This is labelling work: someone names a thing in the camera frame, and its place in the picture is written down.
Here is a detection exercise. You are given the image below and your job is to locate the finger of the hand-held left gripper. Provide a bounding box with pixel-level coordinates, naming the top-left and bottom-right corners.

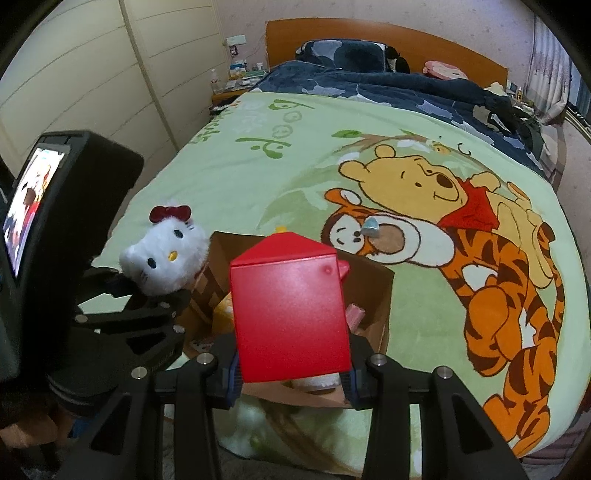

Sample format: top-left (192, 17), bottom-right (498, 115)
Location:
top-left (74, 291), bottom-right (192, 372)
top-left (83, 265), bottom-right (139, 301)

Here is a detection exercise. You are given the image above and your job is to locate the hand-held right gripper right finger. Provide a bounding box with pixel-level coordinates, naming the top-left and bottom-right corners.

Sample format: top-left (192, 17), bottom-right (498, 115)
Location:
top-left (341, 335), bottom-right (529, 480)

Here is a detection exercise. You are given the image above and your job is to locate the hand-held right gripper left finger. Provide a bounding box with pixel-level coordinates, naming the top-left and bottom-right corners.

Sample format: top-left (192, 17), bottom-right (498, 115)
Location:
top-left (69, 335), bottom-right (245, 480)

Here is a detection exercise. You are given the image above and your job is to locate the white tissue packet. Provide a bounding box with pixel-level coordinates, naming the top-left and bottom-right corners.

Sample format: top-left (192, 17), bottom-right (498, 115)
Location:
top-left (291, 373), bottom-right (341, 394)

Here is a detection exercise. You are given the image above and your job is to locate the small orange carton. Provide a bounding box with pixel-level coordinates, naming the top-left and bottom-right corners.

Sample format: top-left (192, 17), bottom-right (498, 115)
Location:
top-left (212, 293), bottom-right (236, 335)

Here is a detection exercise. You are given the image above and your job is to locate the white plush cat toy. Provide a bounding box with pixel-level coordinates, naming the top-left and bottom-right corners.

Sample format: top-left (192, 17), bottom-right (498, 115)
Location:
top-left (119, 205), bottom-right (211, 296)

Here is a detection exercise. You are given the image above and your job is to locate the brown cardboard box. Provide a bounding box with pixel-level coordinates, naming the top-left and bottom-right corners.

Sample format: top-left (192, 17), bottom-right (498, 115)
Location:
top-left (182, 231), bottom-right (395, 409)

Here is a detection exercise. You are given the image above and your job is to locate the cream wardrobe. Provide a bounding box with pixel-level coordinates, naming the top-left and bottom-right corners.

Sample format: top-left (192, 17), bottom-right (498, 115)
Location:
top-left (0, 0), bottom-right (232, 167)

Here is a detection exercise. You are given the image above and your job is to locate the wooden nightstand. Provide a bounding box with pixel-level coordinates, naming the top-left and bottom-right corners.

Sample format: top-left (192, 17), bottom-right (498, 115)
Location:
top-left (211, 85), bottom-right (259, 109)

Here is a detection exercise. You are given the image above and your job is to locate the green cartoon printed blanket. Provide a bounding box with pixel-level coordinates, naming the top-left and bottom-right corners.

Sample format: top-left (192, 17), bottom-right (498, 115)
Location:
top-left (92, 90), bottom-right (568, 476)

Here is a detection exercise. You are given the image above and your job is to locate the navy leaf print pillow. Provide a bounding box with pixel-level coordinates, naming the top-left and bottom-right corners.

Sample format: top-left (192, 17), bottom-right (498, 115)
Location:
top-left (295, 39), bottom-right (387, 72)

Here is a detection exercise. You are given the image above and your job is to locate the navy leaf print quilt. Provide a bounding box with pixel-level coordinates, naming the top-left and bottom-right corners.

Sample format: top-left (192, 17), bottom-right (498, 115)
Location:
top-left (252, 60), bottom-right (548, 171)

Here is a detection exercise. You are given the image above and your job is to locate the dark clothes pile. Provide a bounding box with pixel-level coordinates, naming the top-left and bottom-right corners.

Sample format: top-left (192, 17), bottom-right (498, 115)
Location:
top-left (475, 90), bottom-right (548, 153)

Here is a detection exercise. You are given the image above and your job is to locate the black white plush toy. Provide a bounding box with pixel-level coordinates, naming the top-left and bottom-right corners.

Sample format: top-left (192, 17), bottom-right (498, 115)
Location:
top-left (385, 46), bottom-right (411, 73)

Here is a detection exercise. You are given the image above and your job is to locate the pink plush toy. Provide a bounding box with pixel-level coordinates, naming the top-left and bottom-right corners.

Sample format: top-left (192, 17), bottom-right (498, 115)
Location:
top-left (424, 60), bottom-right (466, 80)

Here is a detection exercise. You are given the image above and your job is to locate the orange wooden headboard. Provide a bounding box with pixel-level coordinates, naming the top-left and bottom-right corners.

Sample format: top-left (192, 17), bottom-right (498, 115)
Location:
top-left (265, 18), bottom-right (509, 88)

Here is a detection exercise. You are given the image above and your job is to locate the window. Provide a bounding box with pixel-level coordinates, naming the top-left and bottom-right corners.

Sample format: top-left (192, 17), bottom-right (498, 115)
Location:
top-left (568, 78), bottom-right (591, 132)

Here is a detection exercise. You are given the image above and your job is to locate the patterned curtain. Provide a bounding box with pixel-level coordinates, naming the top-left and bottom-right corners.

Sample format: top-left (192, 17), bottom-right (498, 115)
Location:
top-left (526, 14), bottom-right (578, 125)

